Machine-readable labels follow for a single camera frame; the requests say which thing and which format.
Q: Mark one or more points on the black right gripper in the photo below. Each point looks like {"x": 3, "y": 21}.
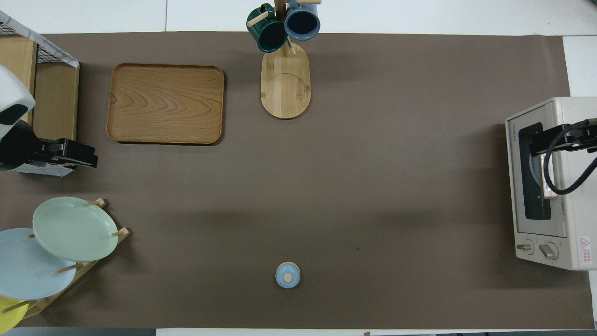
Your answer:
{"x": 573, "y": 137}

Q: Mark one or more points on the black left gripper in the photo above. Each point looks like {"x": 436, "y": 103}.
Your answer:
{"x": 56, "y": 151}

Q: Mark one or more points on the light blue plate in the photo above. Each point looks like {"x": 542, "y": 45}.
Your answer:
{"x": 534, "y": 170}

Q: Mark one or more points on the beige toaster oven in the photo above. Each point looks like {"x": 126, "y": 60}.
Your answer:
{"x": 576, "y": 224}

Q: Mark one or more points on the wooden stepped shelf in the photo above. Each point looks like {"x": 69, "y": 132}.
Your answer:
{"x": 56, "y": 102}

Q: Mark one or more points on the pale green racked plate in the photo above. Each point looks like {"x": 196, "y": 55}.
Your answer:
{"x": 70, "y": 228}

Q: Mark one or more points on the pale blue racked plate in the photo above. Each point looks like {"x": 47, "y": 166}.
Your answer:
{"x": 28, "y": 266}

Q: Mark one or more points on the wooden serving tray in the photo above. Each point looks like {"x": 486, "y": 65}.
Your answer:
{"x": 163, "y": 102}

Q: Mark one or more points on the wooden plate rack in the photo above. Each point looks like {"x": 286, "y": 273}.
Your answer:
{"x": 93, "y": 266}

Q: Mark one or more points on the yellow racked plate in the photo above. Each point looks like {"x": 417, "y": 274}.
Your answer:
{"x": 9, "y": 312}

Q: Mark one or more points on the wooden mug tree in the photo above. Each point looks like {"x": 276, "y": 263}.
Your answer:
{"x": 285, "y": 84}

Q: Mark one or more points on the dark green mug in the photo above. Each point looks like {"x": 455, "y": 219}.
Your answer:
{"x": 268, "y": 32}

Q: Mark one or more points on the brown table mat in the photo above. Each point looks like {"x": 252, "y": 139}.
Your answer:
{"x": 326, "y": 186}

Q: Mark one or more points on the blue mug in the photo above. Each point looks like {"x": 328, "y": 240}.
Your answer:
{"x": 302, "y": 23}

